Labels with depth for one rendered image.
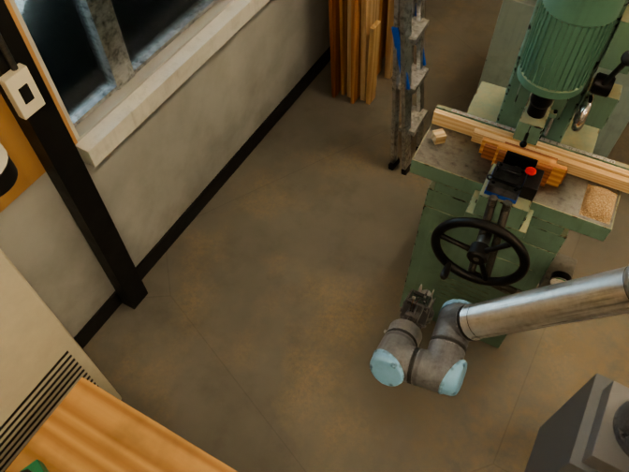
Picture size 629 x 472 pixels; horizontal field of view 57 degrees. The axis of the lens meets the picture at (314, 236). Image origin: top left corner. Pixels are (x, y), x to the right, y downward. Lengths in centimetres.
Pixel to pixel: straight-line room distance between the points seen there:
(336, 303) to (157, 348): 77
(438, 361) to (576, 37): 82
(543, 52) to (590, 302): 65
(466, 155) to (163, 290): 146
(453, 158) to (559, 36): 50
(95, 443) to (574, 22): 167
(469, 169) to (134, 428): 126
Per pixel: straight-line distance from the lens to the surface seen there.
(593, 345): 269
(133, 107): 213
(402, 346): 145
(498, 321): 137
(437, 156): 184
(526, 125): 176
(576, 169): 189
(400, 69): 260
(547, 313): 130
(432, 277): 226
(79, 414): 192
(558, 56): 158
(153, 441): 182
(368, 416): 234
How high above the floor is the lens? 222
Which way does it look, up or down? 55 degrees down
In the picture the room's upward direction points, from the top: 1 degrees counter-clockwise
